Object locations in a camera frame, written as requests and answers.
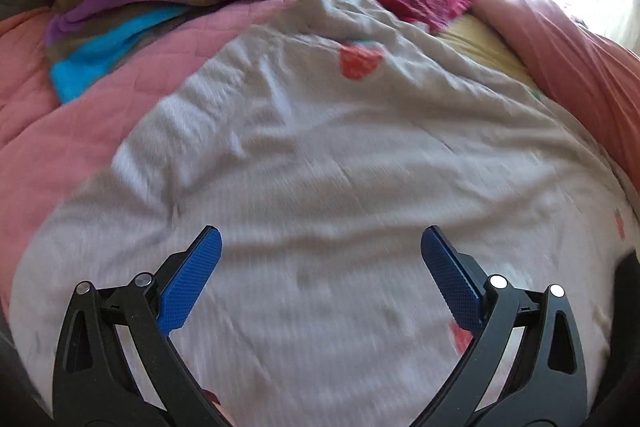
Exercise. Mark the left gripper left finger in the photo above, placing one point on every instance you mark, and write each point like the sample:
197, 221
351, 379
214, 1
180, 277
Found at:
115, 364

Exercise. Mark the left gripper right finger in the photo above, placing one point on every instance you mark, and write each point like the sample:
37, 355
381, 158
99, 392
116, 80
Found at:
524, 364

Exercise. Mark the black long sleeve shirt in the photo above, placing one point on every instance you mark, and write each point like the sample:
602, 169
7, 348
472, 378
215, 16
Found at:
617, 402

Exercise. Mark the left hand fingers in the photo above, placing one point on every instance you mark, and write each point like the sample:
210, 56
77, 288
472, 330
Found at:
216, 402

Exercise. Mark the pink quilted bedspread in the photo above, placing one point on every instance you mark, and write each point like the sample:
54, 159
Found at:
49, 148

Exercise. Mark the salmon pink duvet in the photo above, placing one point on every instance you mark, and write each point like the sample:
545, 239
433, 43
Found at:
592, 77

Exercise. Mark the pink strawberry bear quilt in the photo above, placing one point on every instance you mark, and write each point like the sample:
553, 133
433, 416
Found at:
321, 145

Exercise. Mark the yellow bed sheet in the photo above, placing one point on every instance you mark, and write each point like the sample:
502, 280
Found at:
474, 39

